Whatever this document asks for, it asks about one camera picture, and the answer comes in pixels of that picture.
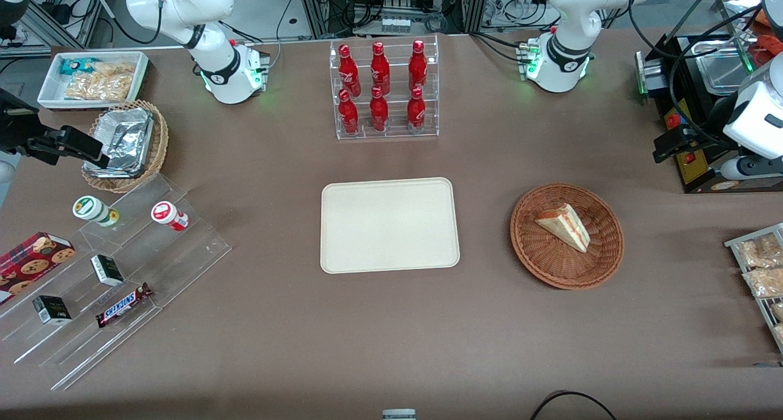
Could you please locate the black cable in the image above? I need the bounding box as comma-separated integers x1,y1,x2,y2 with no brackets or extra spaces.
529,391,618,420

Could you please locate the red lid white jar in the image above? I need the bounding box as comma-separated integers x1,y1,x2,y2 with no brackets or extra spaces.
151,201,190,232

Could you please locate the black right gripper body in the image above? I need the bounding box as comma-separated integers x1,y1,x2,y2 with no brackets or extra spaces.
0,89,102,159

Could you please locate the clear bag of pastries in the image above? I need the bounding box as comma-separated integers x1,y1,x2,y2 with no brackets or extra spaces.
737,234,783,268
743,267,783,299

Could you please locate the green lid white jar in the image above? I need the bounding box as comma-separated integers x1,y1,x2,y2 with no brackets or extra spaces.
73,196,120,227

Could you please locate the light tan wicker basket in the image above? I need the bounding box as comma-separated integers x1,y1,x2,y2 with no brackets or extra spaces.
81,100,169,193

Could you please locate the stack of foil trays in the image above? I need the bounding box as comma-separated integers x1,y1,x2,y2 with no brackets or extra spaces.
83,107,155,179

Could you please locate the red tartan cookie box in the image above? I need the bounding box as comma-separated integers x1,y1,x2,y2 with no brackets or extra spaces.
0,232,76,304

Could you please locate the steel pan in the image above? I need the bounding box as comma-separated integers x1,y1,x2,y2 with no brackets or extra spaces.
691,38,759,95

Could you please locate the cream plastic tray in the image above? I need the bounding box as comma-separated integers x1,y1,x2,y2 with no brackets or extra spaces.
321,177,461,274

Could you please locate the clear acrylic bottle rack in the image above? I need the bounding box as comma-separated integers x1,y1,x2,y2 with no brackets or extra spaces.
329,35,440,141

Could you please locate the small black carton box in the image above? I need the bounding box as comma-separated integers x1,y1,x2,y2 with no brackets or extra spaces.
91,254,125,287
32,295,72,325

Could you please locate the clear acrylic stepped shelf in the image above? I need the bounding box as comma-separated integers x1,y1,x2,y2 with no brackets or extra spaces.
0,174,232,390

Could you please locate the red cola bottle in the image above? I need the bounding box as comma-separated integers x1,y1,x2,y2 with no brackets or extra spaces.
409,40,428,92
371,42,391,95
338,89,360,134
407,87,426,133
369,87,389,132
338,45,362,97

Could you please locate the triangular sandwich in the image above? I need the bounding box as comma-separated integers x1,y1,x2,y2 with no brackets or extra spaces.
535,203,591,253

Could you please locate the tray of snack bags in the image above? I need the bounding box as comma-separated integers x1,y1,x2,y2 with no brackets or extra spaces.
725,223,783,353

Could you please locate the teal snack packet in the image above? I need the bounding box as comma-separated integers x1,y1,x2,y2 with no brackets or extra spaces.
59,57,98,76

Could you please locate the black food warmer appliance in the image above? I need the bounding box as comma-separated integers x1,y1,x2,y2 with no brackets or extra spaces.
636,32,783,193

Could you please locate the Snickers chocolate bar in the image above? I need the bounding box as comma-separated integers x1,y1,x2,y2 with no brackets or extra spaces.
95,282,154,328

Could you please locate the aluminium frame post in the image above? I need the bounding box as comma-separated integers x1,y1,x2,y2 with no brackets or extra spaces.
298,0,332,39
462,0,491,33

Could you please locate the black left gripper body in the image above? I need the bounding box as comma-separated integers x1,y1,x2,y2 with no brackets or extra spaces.
670,96,738,159

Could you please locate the clear bag of chips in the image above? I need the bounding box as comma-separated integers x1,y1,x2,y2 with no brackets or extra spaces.
64,62,135,101

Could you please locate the white rectangular plastic bin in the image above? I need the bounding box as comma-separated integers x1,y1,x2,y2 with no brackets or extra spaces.
38,51,150,111

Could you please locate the round brown wicker basket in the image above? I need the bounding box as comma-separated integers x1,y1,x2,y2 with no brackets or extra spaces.
510,183,625,290

